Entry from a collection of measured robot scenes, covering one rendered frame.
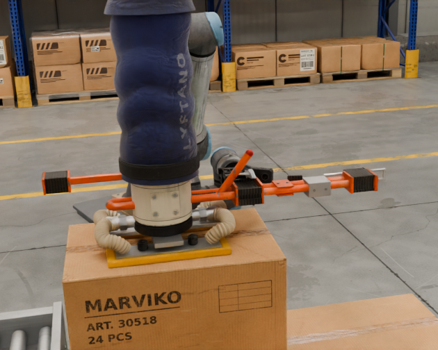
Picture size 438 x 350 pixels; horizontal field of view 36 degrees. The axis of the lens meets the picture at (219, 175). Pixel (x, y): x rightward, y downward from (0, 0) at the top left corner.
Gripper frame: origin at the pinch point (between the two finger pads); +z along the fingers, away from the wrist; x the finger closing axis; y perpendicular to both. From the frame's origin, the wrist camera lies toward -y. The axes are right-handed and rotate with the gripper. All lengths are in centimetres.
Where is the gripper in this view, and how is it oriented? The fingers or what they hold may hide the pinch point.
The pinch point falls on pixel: (255, 190)
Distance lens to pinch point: 197.6
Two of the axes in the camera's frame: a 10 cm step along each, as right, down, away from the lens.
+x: -0.3, -9.5, -3.1
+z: 2.0, 2.9, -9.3
